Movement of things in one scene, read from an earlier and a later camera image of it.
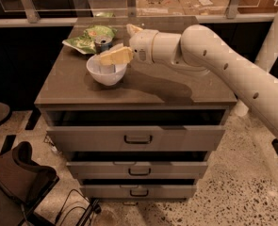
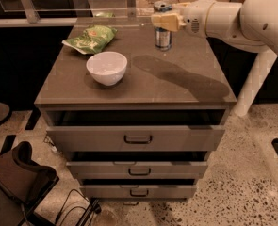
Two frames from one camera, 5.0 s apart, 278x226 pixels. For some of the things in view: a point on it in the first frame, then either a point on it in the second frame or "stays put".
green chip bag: (85, 42) stays put
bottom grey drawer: (139, 191) stays put
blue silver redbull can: (103, 44) -> (163, 38)
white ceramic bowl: (108, 78) stays put
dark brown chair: (16, 185) stays put
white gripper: (140, 45) -> (193, 19)
